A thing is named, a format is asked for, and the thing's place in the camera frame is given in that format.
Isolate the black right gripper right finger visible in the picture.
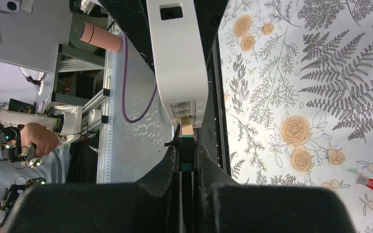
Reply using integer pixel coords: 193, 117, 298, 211
193, 141, 355, 233

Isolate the black ethernet cable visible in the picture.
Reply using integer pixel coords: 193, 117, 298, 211
164, 116, 196, 233

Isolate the white router box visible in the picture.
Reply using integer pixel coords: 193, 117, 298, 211
146, 0, 208, 128

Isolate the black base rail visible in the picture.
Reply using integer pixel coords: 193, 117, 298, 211
198, 37, 231, 176

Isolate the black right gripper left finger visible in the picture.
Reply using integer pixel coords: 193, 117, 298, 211
3, 146, 180, 233

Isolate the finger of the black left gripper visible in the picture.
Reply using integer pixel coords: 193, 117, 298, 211
194, 0, 229, 61
99, 0, 155, 72

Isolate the pink cylinder in background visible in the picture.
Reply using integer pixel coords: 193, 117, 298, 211
80, 22, 122, 52

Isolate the operator hand in background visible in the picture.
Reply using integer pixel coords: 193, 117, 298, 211
20, 122, 60, 158

